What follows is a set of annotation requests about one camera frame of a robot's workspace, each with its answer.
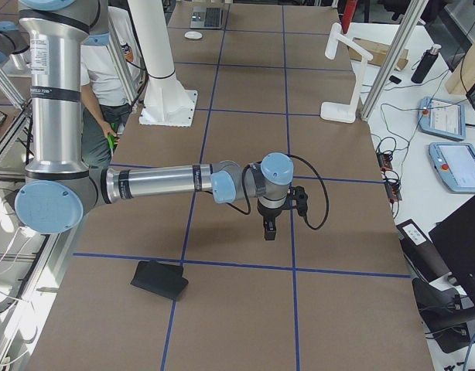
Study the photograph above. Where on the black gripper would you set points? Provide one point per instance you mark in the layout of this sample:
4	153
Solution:
269	212

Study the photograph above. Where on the black mouse pad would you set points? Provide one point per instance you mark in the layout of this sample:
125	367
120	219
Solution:
163	279

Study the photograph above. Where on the grey laptop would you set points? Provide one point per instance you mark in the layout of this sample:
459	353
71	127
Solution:
204	17

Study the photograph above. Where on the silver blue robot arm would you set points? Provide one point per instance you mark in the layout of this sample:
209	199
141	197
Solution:
60	188

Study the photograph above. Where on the white desk lamp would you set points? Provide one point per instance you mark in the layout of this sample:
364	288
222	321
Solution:
342	89

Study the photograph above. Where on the white computer mouse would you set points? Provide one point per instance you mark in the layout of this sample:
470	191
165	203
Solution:
193	35

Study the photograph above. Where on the black monitor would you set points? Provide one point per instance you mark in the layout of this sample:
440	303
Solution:
454	239

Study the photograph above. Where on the small black square device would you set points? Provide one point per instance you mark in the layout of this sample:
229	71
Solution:
395	79

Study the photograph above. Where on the lower blue teach pendant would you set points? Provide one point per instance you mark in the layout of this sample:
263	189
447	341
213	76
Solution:
455	165

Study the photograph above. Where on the blue teach pendant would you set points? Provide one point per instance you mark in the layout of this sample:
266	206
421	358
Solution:
455	165
442	118

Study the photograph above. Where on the upper blue teach pendant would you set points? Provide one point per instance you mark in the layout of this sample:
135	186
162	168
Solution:
442	118

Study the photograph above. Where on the person in white shirt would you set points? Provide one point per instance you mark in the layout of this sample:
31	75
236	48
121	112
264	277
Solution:
106	107

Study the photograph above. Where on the cardboard box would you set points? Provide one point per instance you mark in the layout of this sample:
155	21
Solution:
379	52

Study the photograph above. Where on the black water bottle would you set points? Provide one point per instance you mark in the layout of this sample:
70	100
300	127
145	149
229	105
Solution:
425	64

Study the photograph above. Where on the red cylinder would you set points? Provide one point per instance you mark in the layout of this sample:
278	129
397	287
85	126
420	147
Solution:
348	14

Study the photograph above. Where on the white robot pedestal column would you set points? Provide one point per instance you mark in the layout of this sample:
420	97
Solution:
166	101

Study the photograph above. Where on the aluminium frame post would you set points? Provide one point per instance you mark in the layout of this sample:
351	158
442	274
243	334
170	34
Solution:
402	36

